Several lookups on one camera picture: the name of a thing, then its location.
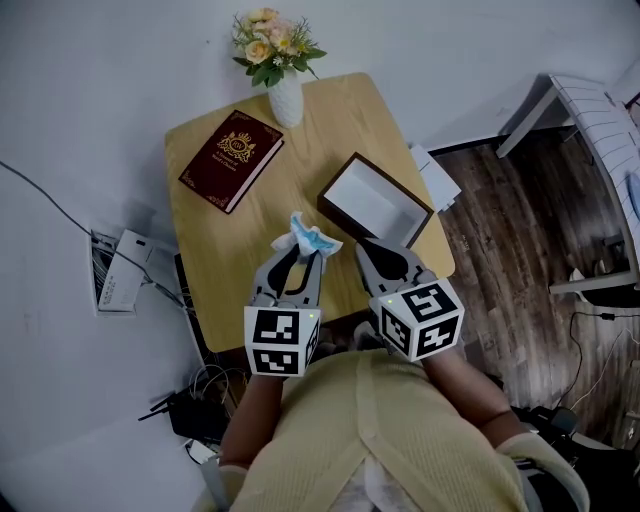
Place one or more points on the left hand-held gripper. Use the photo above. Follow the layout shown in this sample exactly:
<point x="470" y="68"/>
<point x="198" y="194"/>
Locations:
<point x="275" y="327"/>

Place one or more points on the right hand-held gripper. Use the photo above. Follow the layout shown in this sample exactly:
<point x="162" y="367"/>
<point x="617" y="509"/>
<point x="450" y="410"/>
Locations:
<point x="420" y="320"/>

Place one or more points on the light blue cloth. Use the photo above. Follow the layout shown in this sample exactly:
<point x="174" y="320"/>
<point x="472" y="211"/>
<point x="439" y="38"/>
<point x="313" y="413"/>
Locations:
<point x="310" y="240"/>

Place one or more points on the brown box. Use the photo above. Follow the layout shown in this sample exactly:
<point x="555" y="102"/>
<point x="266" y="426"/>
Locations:
<point x="370" y="200"/>

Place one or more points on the person's left forearm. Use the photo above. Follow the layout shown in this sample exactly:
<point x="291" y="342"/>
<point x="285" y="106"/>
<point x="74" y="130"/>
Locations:
<point x="255" y="420"/>

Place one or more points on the person's right forearm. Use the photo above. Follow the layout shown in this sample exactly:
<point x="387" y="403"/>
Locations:
<point x="465" y="395"/>

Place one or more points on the light wooden side table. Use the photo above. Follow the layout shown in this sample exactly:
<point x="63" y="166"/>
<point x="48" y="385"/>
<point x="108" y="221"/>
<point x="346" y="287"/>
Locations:
<point x="240" y="260"/>

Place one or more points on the white square cabinet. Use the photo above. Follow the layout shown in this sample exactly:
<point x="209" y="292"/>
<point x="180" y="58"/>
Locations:
<point x="440" y="185"/>

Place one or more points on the dark red hardcover book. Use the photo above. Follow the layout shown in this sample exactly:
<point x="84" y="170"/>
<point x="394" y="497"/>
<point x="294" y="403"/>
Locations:
<point x="227" y="160"/>

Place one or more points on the black router with antennas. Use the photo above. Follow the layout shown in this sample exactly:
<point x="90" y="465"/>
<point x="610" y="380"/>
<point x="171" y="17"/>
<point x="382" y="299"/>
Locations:
<point x="195" y="420"/>

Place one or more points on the person's pale yellow cardigan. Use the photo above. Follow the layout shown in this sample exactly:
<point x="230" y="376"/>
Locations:
<point x="390" y="440"/>

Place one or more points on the white textured vase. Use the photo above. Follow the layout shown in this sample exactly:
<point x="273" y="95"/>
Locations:
<point x="286" y="102"/>

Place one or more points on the yellow and pink flower bouquet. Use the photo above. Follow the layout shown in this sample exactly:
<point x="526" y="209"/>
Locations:
<point x="275" y="45"/>

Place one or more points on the blue oval plate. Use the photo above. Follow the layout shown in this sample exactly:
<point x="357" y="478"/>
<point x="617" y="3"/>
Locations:
<point x="635" y="195"/>

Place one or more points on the white desk with grid cloth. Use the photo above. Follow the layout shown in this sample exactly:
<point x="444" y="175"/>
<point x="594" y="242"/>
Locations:
<point x="595" y="115"/>

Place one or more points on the black office chair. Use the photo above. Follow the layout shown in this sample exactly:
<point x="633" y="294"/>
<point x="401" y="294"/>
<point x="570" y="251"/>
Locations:
<point x="590" y="475"/>

